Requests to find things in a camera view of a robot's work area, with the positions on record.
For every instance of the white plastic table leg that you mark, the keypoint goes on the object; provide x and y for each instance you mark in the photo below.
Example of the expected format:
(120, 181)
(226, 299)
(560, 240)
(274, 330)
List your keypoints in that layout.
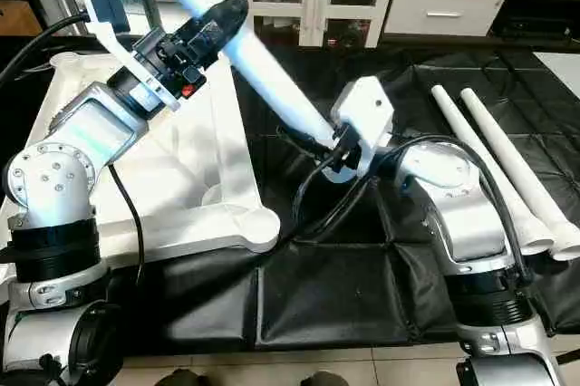
(489, 168)
(272, 69)
(526, 168)

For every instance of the white plastic table top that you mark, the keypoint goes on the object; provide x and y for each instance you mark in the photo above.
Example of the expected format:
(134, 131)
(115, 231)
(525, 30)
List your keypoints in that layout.
(199, 168)

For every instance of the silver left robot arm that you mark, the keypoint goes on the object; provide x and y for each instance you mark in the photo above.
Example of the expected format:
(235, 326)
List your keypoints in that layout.
(63, 187)

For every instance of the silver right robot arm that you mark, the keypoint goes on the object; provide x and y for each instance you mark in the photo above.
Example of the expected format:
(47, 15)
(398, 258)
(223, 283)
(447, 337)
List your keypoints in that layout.
(453, 214)

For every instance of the black work mat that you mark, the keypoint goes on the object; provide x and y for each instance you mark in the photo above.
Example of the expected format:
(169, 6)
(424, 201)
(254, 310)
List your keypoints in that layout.
(317, 295)

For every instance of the white flat board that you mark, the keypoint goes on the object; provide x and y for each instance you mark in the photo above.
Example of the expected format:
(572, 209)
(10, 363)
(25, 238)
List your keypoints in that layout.
(560, 73)

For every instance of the black right robot foot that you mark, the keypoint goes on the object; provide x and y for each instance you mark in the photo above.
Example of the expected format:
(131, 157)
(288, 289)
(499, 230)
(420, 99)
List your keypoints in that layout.
(326, 379)

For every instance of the black robot foot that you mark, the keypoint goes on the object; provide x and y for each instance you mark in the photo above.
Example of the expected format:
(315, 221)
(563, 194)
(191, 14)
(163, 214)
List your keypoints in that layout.
(181, 379)
(326, 379)

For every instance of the black left robot foot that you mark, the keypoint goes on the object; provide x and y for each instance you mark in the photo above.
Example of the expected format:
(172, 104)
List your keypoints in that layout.
(181, 379)

